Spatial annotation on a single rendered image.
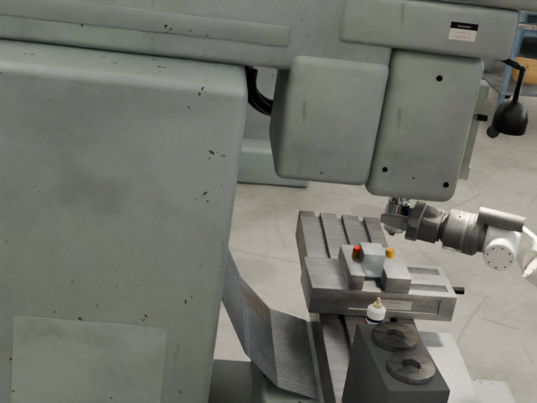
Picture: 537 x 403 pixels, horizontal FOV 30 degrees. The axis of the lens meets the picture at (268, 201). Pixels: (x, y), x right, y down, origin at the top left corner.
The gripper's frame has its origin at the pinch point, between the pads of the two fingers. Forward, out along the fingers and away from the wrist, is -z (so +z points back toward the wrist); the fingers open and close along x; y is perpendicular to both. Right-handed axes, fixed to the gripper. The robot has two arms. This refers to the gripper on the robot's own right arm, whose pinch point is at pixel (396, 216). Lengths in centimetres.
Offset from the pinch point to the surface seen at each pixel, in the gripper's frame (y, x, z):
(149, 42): -36, 31, -47
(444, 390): 12.2, 41.6, 19.6
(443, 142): -21.6, 8.0, 7.4
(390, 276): 19.5, -9.1, 0.1
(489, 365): 123, -153, 29
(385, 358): 11.9, 37.1, 7.6
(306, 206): 122, -251, -76
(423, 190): -10.8, 8.7, 5.3
